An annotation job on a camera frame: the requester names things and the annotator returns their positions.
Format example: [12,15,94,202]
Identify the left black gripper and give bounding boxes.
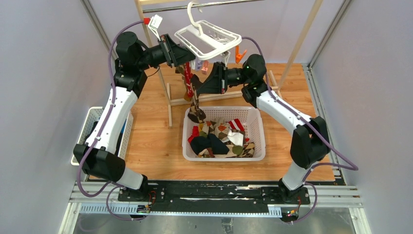
[137,34,199,71]

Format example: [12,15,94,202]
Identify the brown argyle sock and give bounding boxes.
[187,74,206,124]

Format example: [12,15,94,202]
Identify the white centre laundry basket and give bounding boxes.
[182,106,266,162]

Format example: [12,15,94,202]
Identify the wooden clothes rack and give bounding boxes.
[134,0,323,127]

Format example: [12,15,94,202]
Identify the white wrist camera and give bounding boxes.
[221,51,231,66]
[148,14,163,41]

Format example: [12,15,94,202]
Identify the olive green striped sock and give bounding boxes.
[175,65,192,102]

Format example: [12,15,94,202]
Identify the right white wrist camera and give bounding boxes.
[221,51,231,66]

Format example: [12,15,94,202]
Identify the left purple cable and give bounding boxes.
[76,18,152,222]

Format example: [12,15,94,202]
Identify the orange hanger clip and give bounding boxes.
[201,60,209,75]
[235,45,247,64]

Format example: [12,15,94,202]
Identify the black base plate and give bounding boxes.
[117,180,310,214]

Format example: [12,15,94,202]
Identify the pile of colourful socks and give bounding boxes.
[186,118,255,159]

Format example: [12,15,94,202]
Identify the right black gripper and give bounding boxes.
[196,62,250,95]

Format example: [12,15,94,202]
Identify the red christmas sock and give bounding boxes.
[184,62,193,100]

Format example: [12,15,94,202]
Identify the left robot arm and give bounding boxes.
[73,31,195,201]

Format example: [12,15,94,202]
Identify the dark clothes in left basket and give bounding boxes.
[85,121,127,155]

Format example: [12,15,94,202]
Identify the white plastic clip hanger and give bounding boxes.
[174,1,242,61]

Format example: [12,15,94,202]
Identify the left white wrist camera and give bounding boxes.
[148,14,163,41]

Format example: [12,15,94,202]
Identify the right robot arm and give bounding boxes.
[191,54,330,203]

